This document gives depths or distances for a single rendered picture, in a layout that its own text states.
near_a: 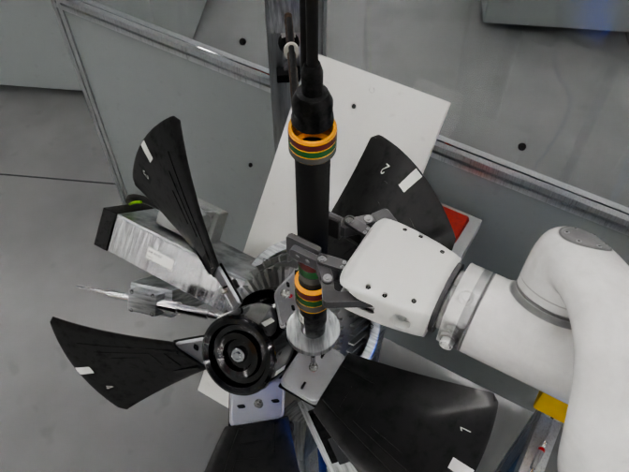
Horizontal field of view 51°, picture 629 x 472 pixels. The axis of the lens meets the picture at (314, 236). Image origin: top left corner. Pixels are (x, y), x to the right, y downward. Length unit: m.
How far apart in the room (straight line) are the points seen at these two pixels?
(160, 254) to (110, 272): 1.43
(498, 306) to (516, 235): 1.02
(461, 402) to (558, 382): 0.35
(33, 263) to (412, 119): 1.93
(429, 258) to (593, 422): 0.23
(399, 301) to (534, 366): 0.13
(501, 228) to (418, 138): 0.60
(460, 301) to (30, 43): 2.79
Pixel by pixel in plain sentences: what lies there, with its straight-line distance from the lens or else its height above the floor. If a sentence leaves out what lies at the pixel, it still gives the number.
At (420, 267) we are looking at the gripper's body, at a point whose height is 1.53.
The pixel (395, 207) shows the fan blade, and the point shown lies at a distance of 0.87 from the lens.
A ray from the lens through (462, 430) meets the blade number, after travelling 0.97.
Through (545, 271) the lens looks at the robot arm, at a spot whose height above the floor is 1.60.
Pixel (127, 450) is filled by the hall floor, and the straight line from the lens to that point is 2.26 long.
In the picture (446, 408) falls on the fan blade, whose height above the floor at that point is 1.18.
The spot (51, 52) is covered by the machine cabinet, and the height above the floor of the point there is 0.26.
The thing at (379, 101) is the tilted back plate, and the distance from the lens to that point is 1.11.
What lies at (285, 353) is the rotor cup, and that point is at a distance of 0.95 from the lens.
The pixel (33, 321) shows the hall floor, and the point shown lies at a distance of 2.59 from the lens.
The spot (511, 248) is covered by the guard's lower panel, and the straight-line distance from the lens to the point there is 1.68.
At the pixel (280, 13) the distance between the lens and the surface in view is 1.20.
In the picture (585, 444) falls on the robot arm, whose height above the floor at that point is 1.59.
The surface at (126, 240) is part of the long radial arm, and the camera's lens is 1.23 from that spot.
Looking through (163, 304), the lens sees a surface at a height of 1.10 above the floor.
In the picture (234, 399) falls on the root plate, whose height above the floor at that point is 1.13.
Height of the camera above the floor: 2.06
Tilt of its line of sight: 52 degrees down
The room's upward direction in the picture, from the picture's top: straight up
